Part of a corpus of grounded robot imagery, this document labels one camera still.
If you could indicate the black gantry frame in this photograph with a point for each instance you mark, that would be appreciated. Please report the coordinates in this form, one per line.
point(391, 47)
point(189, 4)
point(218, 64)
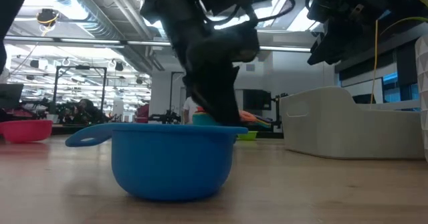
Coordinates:
point(80, 67)
point(171, 90)

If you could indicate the black background robot arm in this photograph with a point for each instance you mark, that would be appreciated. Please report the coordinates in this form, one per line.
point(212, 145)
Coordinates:
point(165, 117)

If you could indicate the white plastic basket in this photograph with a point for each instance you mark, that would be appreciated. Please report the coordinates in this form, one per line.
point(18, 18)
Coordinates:
point(334, 130)

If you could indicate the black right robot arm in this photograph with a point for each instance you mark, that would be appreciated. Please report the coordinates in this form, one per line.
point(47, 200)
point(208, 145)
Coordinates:
point(398, 10)

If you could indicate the pink measuring cup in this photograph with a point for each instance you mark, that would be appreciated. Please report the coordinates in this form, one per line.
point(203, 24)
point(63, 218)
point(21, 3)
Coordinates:
point(26, 130)

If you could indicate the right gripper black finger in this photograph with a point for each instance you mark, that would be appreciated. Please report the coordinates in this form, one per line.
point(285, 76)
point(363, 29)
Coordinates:
point(324, 53)

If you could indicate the blue measuring cup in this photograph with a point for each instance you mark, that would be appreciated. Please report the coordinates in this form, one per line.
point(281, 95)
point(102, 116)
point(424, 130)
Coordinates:
point(167, 164)

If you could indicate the stack of colourful bowls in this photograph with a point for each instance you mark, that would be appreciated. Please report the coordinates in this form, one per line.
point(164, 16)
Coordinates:
point(247, 116)

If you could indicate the green measuring cup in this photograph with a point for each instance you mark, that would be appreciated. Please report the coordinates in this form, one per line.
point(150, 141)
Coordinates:
point(247, 135)

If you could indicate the black computer monitor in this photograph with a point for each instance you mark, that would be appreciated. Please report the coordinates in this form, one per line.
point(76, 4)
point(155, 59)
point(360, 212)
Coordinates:
point(10, 95)

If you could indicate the person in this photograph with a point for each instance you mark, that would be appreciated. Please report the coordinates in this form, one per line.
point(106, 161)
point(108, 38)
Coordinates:
point(190, 108)
point(83, 108)

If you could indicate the black monitor stand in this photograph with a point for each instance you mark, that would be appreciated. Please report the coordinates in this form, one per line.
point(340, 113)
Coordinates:
point(277, 113)

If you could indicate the black ceiling fixture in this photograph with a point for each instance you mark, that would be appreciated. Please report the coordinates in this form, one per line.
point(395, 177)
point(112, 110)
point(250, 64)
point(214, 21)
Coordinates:
point(47, 16)

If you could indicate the white faceted plant pot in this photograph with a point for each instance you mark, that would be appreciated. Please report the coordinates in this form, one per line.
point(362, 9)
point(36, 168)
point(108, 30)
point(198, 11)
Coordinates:
point(423, 83)

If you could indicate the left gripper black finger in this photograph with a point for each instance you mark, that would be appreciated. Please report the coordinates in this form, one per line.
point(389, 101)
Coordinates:
point(217, 93)

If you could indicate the red chair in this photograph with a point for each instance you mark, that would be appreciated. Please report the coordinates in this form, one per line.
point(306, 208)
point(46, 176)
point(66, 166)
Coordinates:
point(143, 113)

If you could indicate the black monitor on stand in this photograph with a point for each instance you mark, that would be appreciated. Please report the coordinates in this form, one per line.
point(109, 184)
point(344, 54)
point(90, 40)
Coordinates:
point(257, 100)

